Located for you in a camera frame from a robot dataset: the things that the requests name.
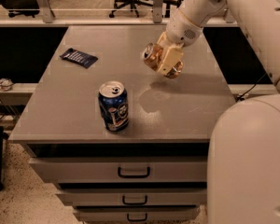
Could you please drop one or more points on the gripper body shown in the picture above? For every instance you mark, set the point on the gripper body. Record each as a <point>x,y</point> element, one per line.
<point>181,32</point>

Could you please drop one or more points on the orange soda can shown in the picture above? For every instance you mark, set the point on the orange soda can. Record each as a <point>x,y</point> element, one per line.
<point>151,57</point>

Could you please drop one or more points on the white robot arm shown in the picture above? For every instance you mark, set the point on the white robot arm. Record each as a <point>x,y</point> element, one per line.
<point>243,168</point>

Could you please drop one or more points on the blue soda can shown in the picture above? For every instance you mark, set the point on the blue soda can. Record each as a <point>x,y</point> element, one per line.
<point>113,103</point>

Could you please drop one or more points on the dark blue snack packet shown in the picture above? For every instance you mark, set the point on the dark blue snack packet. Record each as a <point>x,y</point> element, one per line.
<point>78,57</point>

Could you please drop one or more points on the grey drawer cabinet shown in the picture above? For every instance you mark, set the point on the grey drawer cabinet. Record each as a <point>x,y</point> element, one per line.
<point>119,141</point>

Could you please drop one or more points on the top drawer black handle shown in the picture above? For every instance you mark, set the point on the top drawer black handle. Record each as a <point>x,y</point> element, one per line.
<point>132,173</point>

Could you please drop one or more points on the drawer black handle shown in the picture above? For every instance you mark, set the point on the drawer black handle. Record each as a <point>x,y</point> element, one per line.
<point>132,173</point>
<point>136,217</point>
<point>142,200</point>

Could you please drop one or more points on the metal railing frame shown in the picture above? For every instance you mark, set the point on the metal railing frame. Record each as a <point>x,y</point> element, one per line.
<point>94,10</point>

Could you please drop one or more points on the middle drawer black handle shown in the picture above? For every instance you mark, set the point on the middle drawer black handle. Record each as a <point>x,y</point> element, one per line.
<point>142,200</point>

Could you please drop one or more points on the bottom drawer black handle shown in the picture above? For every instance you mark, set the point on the bottom drawer black handle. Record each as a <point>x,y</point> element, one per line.
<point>136,217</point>

